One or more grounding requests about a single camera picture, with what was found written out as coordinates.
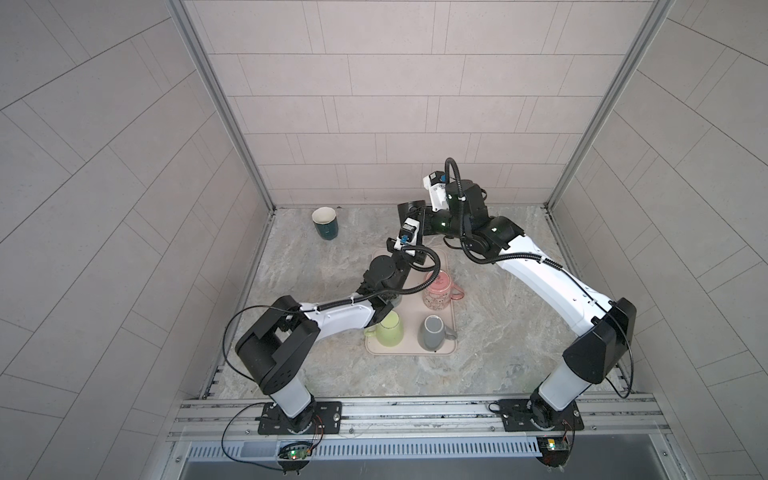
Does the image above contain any dark green mug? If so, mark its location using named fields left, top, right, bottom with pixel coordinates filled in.
left=311, top=207, right=339, bottom=241

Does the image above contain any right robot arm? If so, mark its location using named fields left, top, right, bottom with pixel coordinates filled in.
left=393, top=173, right=636, bottom=430

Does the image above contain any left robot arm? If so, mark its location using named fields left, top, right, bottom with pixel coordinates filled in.
left=235, top=239, right=441, bottom=433

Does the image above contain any pink patterned mug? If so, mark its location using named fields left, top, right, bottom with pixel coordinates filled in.
left=422, top=270, right=465, bottom=311

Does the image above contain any light green mug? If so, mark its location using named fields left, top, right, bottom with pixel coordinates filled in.
left=364, top=311, right=405, bottom=348

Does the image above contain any grey mug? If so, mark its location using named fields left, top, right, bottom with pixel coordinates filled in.
left=418, top=315, right=457, bottom=352

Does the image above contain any beige tray mat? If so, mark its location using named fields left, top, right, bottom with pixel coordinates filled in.
left=364, top=260, right=458, bottom=356

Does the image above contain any left circuit board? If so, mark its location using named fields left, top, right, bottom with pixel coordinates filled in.
left=277, top=442, right=313, bottom=461

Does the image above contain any circuit board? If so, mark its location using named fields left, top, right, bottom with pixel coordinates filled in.
left=277, top=442, right=313, bottom=461
left=536, top=437, right=571, bottom=468

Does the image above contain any right circuit board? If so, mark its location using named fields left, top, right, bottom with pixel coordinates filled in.
left=536, top=437, right=571, bottom=468

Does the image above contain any white ventilation grille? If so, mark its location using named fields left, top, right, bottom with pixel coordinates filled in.
left=187, top=437, right=542, bottom=464

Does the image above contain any right corner metal profile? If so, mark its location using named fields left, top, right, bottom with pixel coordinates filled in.
left=545, top=0, right=675, bottom=211

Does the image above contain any corner metal profile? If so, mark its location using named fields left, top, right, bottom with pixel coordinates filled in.
left=545, top=0, right=675, bottom=211
left=166, top=0, right=276, bottom=213

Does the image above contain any left corner metal profile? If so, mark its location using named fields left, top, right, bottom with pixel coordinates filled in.
left=166, top=0, right=276, bottom=213

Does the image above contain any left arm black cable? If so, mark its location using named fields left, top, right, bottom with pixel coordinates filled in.
left=221, top=304, right=301, bottom=385

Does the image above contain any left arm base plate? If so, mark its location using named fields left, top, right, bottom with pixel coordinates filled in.
left=258, top=400, right=342, bottom=435

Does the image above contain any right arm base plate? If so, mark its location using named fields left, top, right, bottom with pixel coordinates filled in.
left=492, top=398, right=585, bottom=432

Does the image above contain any aluminium mounting rail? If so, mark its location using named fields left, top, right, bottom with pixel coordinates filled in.
left=167, top=392, right=671, bottom=440

